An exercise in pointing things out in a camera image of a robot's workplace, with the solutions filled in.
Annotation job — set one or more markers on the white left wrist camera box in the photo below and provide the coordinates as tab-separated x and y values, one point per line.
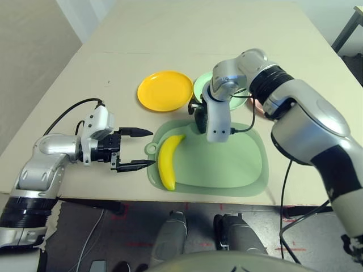
99	122

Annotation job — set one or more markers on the dark green toy avocado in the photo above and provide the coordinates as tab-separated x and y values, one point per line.
202	122

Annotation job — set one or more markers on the mint green plate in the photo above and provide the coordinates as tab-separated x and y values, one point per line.
200	85

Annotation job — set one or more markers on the yellow plastic plate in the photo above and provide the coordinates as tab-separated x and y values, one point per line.
164	90

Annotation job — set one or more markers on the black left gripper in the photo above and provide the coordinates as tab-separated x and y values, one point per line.
109	144

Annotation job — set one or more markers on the grey robot leg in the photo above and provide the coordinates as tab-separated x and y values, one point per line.
238	232
170	235

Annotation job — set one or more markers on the beige side table black legs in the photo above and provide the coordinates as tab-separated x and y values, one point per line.
347	31

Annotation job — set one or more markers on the grey left robot leg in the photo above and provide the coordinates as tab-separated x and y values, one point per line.
170	235

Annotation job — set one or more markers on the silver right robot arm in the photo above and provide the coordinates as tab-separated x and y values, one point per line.
306	113

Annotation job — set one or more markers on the grey robot torso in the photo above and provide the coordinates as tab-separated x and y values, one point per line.
227	265

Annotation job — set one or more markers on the green silicone cutting board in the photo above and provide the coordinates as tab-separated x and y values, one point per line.
221	170

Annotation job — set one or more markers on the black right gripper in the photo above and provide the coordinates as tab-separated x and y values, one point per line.
202	105

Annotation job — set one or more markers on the pink plate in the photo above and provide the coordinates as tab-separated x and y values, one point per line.
256	106

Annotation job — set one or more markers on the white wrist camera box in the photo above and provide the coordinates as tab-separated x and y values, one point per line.
99	122
217	124

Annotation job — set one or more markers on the grey flat floor object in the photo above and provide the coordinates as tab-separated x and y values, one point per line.
97	267

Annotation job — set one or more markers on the grey right robot leg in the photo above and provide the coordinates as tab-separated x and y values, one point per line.
238	232

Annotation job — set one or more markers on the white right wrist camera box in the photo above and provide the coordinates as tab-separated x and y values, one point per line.
217	124

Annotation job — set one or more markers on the yellow toy banana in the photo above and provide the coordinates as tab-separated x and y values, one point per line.
167	164

